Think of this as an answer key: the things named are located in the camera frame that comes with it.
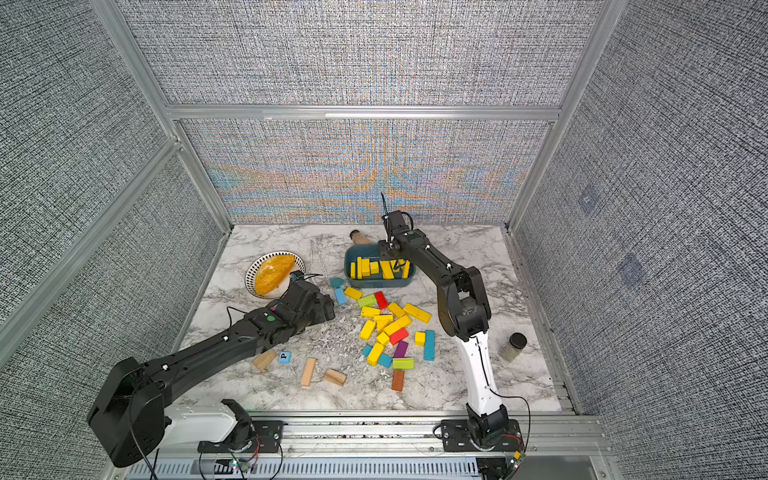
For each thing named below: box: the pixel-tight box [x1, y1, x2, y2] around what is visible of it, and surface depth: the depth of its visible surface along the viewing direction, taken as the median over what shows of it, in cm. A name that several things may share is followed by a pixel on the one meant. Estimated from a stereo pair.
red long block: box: [374, 291, 389, 310], surface depth 99 cm
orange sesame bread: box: [255, 255, 295, 295], surface depth 100 cm
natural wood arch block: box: [325, 368, 347, 387], surface depth 84 cm
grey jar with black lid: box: [502, 332, 528, 362], surface depth 82 cm
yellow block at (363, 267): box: [357, 256, 370, 280], surface depth 106 cm
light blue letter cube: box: [278, 352, 291, 364], surface depth 87 cm
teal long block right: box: [423, 330, 435, 361], surface depth 90 cm
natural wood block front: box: [301, 358, 316, 387], surface depth 85 cm
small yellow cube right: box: [415, 331, 426, 347], surface depth 90 cm
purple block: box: [394, 340, 408, 358], surface depth 90 cm
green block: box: [357, 294, 377, 307], surface depth 100 cm
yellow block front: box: [367, 342, 384, 367], surface depth 87 cm
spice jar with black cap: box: [350, 229, 372, 245], surface depth 115 cm
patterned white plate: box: [245, 251, 306, 299], surface depth 102 cm
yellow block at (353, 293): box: [344, 287, 364, 300], surface depth 102 cm
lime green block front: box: [392, 358, 415, 370], surface depth 86 cm
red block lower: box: [389, 328, 409, 345], surface depth 92 cm
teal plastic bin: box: [344, 244, 416, 288], surface depth 105 cm
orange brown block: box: [392, 369, 405, 392], surface depth 83 cm
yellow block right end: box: [403, 303, 432, 324], surface depth 97 cm
